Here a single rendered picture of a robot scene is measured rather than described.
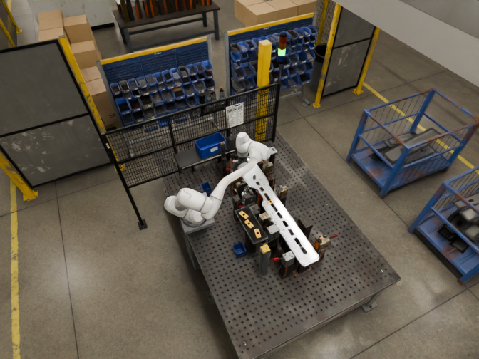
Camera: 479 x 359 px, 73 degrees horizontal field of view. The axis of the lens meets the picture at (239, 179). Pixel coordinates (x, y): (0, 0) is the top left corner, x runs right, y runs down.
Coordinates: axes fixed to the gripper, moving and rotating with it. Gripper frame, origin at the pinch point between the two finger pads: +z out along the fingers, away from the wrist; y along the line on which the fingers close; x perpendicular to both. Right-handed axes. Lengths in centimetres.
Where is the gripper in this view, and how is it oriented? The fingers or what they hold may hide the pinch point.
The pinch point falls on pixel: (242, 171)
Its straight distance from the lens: 276.3
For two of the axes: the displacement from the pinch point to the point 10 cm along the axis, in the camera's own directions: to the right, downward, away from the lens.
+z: 0.1, 6.5, 7.6
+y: 9.0, -3.3, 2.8
